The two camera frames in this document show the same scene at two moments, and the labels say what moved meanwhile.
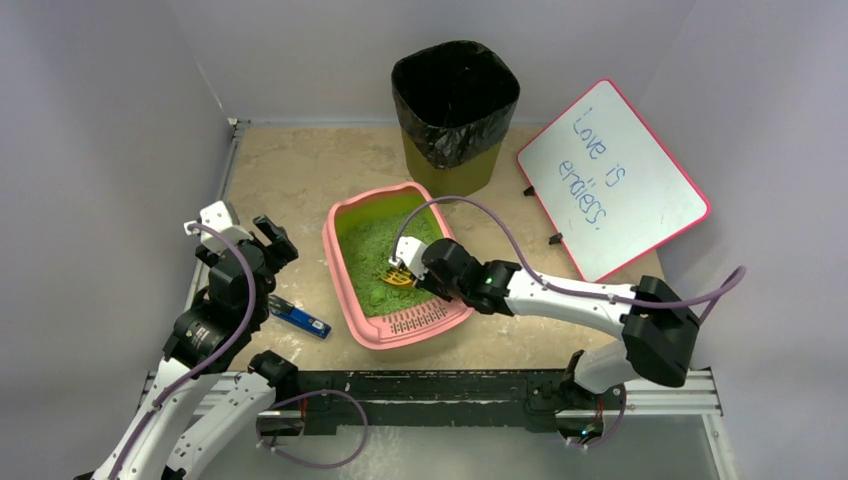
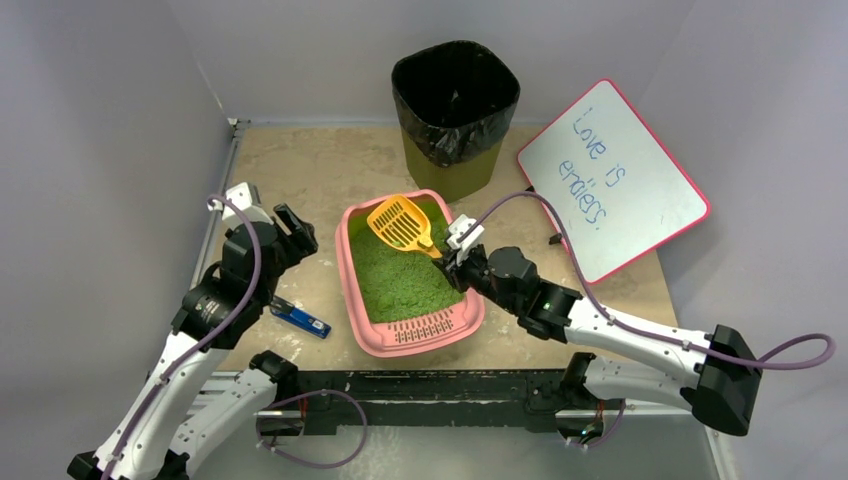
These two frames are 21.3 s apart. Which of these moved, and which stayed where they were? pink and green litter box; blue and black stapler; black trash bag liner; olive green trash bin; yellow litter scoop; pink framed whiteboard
Moved: yellow litter scoop; pink and green litter box
Stayed: pink framed whiteboard; blue and black stapler; olive green trash bin; black trash bag liner
